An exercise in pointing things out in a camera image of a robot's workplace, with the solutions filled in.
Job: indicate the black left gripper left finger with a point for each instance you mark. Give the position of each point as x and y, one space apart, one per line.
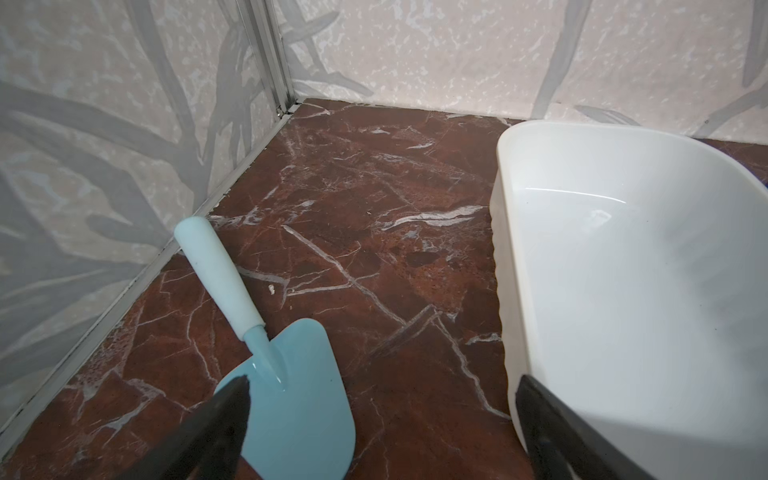
207 445

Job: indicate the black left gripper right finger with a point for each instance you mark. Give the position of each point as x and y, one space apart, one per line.
561 445

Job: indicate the light blue toy trowel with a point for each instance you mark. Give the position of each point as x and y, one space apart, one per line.
300 424

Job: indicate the white plastic bin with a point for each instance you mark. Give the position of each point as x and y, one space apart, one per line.
631 269

